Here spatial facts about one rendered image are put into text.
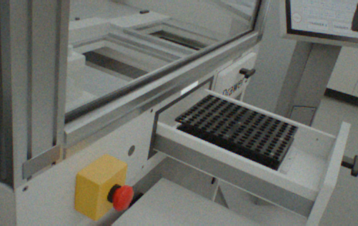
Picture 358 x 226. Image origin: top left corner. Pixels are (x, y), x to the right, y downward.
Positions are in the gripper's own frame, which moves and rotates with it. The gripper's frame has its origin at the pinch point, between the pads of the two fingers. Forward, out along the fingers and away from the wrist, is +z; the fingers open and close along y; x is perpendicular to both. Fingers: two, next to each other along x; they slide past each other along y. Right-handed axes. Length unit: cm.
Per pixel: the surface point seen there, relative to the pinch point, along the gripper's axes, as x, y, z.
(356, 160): 1.7, -0.2, 8.6
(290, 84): -93, 27, 29
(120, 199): 36.9, 29.8, 11.8
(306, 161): -4.8, 8.1, 16.2
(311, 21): -79, 26, -2
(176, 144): 15.2, 31.5, 13.3
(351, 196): -143, -22, 99
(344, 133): -5.0, 3.5, 7.0
